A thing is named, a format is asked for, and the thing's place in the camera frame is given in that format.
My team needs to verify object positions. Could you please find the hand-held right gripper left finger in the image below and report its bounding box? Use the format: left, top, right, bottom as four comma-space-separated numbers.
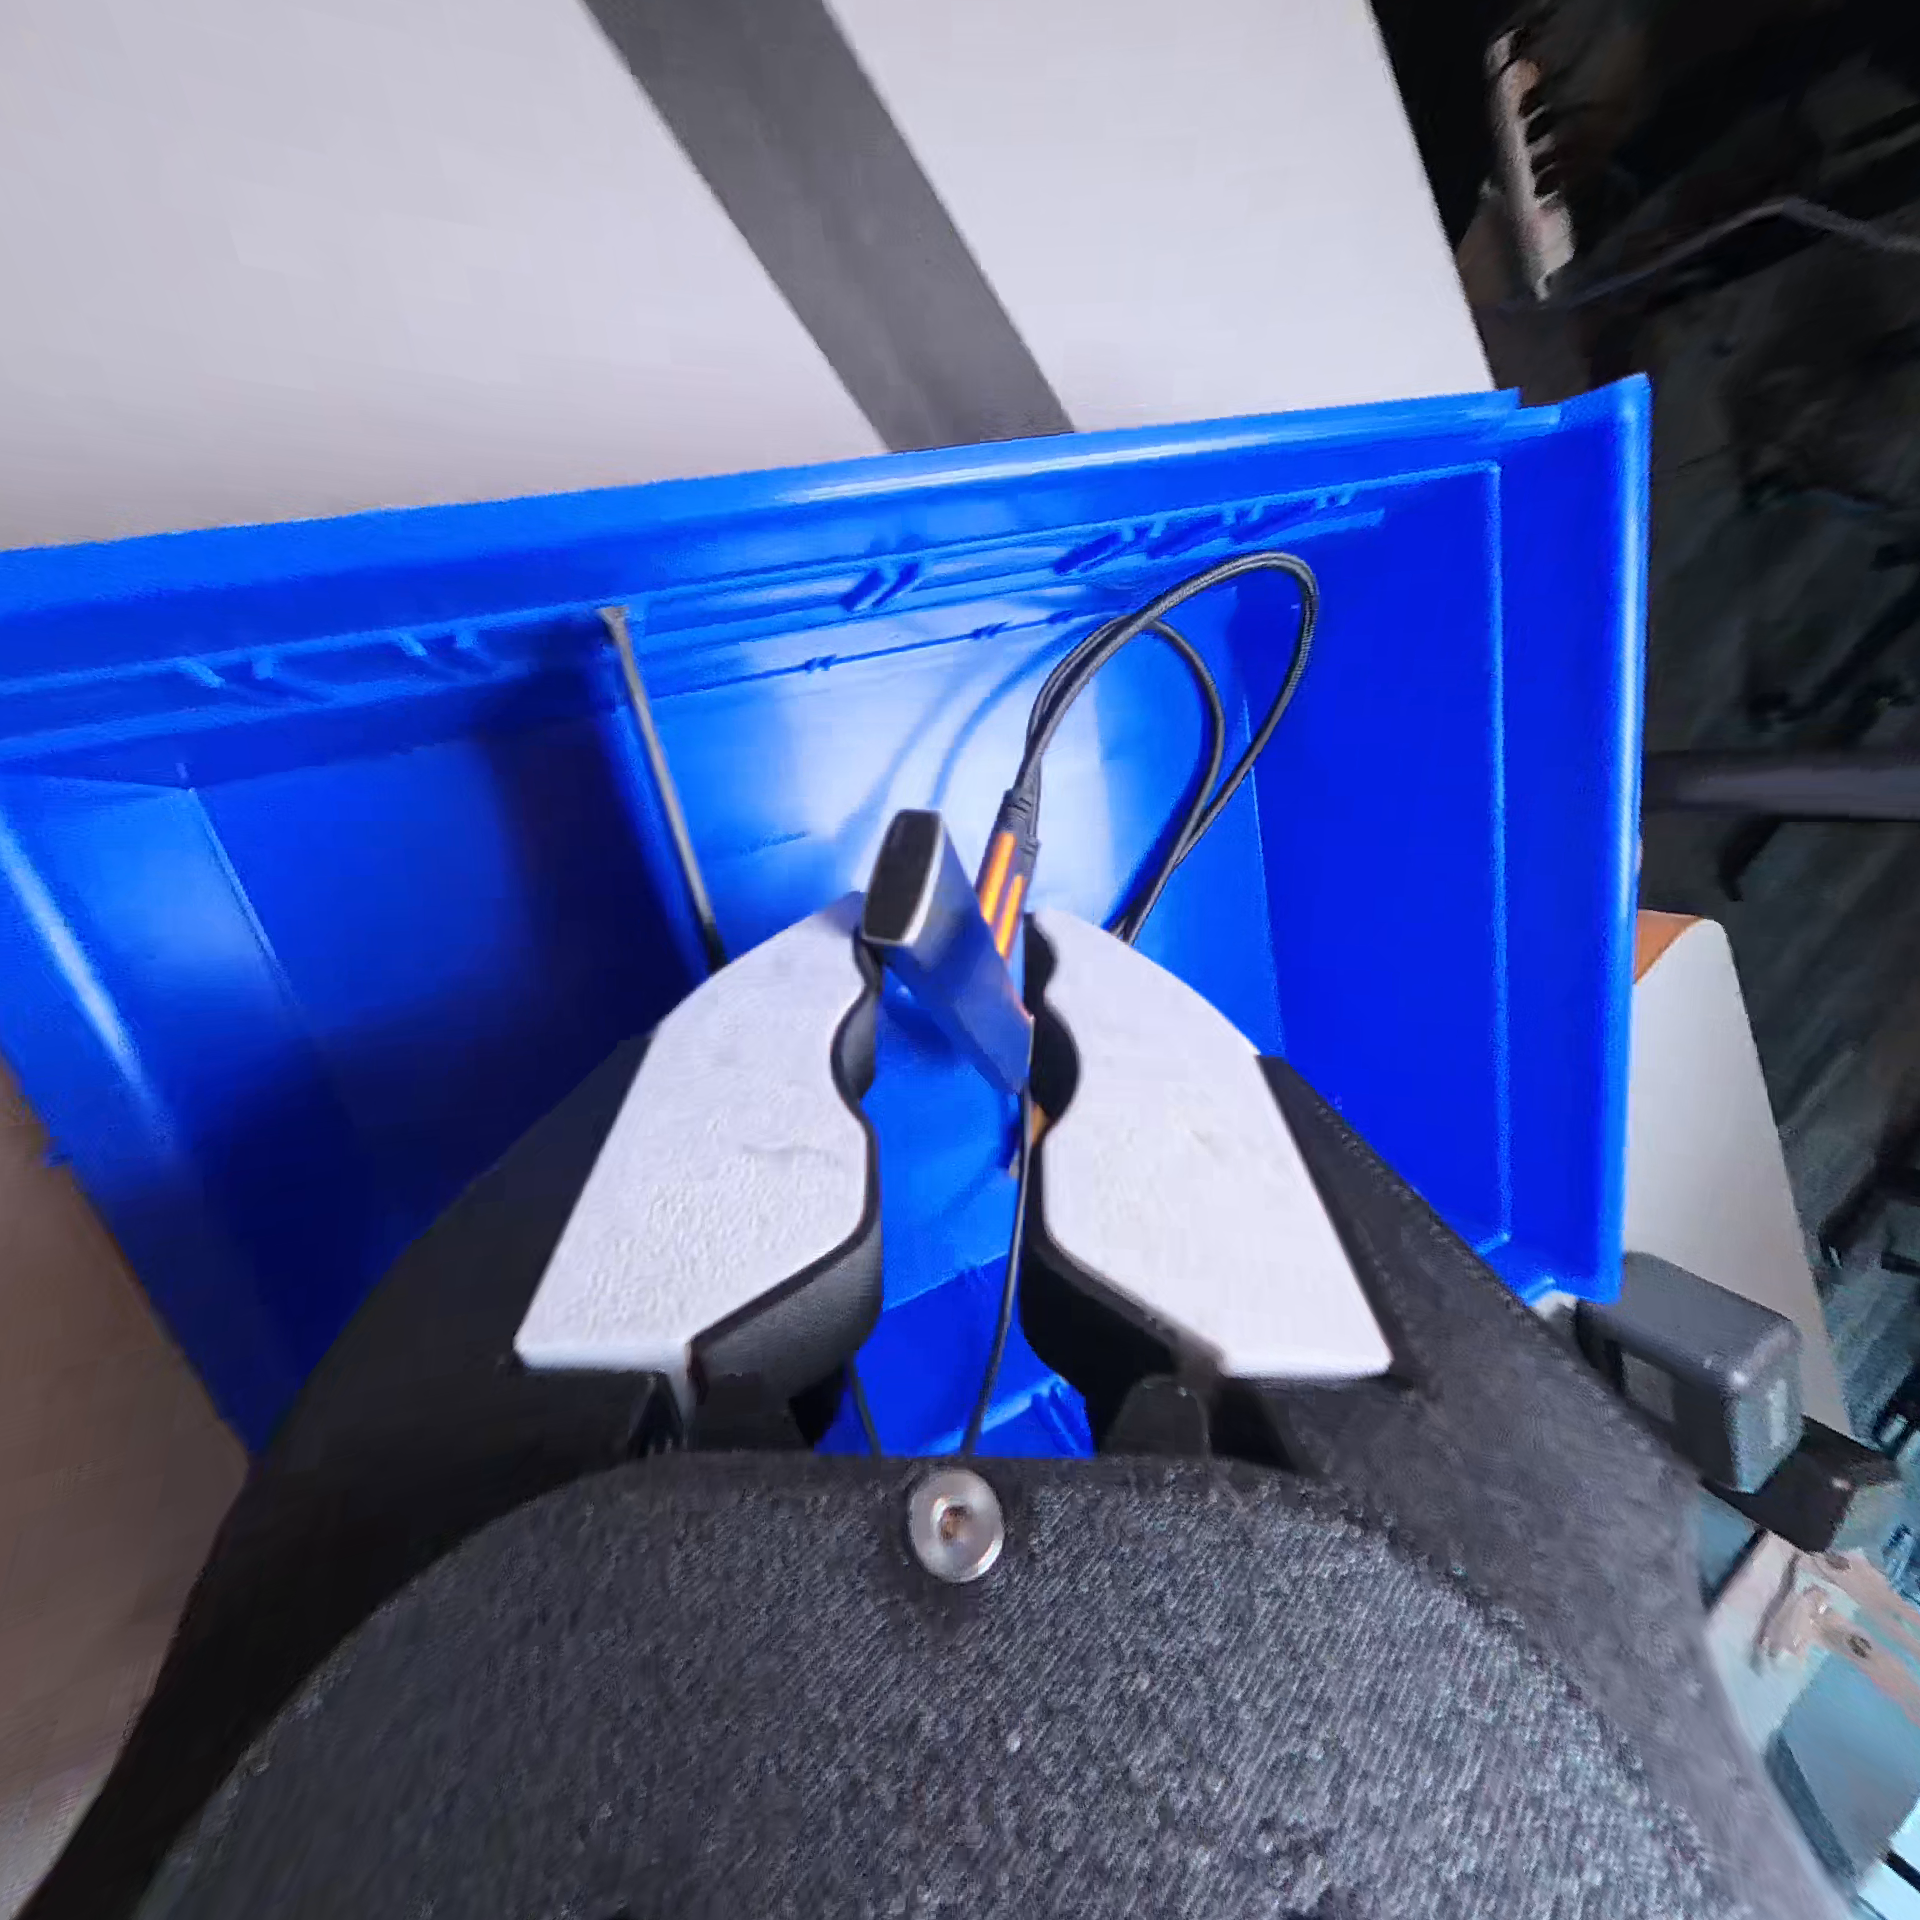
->
513, 894, 889, 1449

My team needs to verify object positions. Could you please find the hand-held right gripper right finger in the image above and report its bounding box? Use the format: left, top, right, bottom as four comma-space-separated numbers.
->
1019, 902, 1396, 1454

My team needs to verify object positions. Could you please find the blue plastic bin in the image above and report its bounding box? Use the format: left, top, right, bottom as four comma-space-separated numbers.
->
0, 374, 1656, 1465

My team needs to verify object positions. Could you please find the black bin divider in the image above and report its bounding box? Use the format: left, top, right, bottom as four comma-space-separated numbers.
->
597, 604, 729, 968

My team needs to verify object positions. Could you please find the black plastic block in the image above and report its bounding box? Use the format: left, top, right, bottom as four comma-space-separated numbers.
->
1575, 1253, 1899, 1554

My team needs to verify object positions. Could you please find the black office chair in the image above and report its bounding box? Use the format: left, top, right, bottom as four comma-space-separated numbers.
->
1463, 0, 1920, 841

